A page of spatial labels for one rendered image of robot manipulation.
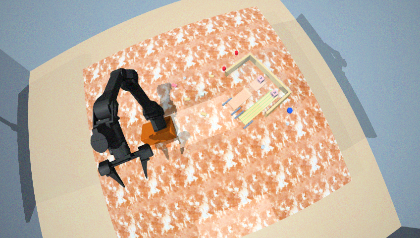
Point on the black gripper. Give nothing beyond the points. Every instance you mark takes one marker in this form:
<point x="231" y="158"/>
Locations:
<point x="122" y="154"/>

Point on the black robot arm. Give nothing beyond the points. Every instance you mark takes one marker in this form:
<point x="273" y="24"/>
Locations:
<point x="108" y="130"/>

